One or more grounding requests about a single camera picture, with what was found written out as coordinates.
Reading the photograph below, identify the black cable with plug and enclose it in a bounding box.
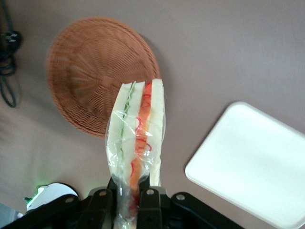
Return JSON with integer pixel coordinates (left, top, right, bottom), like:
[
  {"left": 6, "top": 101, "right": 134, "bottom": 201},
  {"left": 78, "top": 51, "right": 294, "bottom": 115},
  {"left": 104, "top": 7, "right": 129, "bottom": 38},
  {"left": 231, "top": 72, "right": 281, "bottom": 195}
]
[{"left": 0, "top": 0, "right": 22, "bottom": 108}]

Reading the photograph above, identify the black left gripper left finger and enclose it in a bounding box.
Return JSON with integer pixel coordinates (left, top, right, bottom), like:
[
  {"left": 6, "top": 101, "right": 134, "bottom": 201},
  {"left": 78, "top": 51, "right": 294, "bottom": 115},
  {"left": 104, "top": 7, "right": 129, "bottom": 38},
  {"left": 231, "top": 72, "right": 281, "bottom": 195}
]
[{"left": 81, "top": 177, "right": 119, "bottom": 229}]

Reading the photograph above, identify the plastic-wrapped triangle sandwich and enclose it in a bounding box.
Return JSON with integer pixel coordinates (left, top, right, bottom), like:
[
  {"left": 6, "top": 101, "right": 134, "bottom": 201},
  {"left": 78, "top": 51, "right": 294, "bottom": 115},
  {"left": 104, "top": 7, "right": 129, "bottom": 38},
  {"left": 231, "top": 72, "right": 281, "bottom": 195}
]
[{"left": 104, "top": 78, "right": 166, "bottom": 229}]

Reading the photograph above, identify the cream rectangular tray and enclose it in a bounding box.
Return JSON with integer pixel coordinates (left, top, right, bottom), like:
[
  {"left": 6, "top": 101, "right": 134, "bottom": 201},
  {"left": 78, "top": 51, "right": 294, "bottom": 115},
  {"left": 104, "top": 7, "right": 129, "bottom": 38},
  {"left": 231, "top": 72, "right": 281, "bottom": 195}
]
[{"left": 184, "top": 101, "right": 305, "bottom": 229}]

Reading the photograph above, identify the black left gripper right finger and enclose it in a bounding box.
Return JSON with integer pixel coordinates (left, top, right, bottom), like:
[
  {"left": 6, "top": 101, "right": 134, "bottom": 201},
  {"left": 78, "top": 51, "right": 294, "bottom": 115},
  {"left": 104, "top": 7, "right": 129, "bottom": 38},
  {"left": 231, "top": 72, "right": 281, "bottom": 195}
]
[{"left": 137, "top": 175, "right": 165, "bottom": 229}]

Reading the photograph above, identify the round brown wicker basket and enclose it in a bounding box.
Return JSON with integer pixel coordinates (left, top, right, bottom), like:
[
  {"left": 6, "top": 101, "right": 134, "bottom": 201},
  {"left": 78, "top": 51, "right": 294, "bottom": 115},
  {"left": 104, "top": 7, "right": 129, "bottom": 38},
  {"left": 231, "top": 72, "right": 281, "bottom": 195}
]
[{"left": 45, "top": 16, "right": 161, "bottom": 140}]

